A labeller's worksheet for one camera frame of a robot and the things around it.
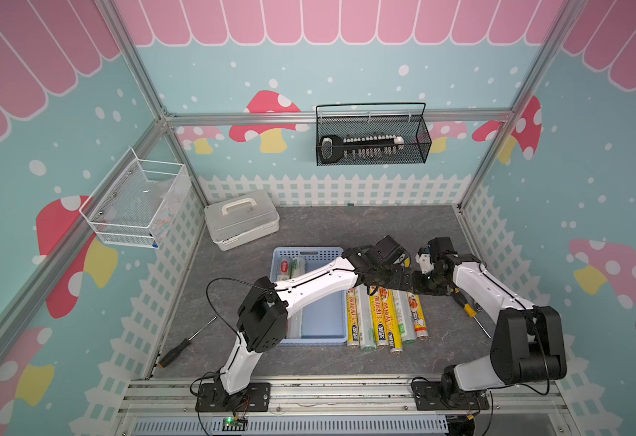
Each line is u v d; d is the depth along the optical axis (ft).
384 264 2.21
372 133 3.02
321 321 2.88
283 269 3.14
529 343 1.43
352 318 2.80
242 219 3.28
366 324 2.74
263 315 1.60
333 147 2.94
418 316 2.80
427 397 2.43
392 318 2.79
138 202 2.66
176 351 2.65
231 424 2.39
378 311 2.86
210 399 2.43
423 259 2.75
